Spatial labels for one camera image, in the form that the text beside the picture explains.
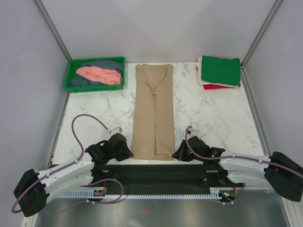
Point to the salmon pink t shirt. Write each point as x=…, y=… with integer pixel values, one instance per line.
x=96, y=74

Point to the left aluminium frame post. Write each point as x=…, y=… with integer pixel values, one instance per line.
x=51, y=26

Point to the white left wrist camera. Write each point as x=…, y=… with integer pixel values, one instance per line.
x=115, y=130

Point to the folded red t shirt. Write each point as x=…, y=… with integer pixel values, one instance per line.
x=209, y=86

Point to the beige t shirt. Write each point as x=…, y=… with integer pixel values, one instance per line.
x=153, y=127

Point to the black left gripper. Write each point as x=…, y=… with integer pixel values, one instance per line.
x=127, y=154

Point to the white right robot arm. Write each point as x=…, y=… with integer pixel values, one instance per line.
x=276, y=171

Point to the folded cream t shirt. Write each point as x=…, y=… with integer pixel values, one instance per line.
x=200, y=71

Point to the right aluminium frame post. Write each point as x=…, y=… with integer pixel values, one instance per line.
x=266, y=23

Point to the blue grey t shirt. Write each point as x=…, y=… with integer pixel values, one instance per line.
x=80, y=81

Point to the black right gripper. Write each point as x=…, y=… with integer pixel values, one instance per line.
x=180, y=153

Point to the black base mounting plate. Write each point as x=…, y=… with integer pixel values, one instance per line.
x=116, y=186

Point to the aluminium frame post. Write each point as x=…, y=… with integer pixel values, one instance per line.
x=51, y=26
x=266, y=23

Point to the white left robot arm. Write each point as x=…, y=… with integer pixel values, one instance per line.
x=36, y=189

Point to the folded green t shirt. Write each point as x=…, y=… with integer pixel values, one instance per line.
x=220, y=69

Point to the white slotted cable duct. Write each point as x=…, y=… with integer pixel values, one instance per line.
x=93, y=193

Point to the green plastic bin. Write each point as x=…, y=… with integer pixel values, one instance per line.
x=76, y=64

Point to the aluminium front frame rail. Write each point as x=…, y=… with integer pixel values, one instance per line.
x=72, y=180

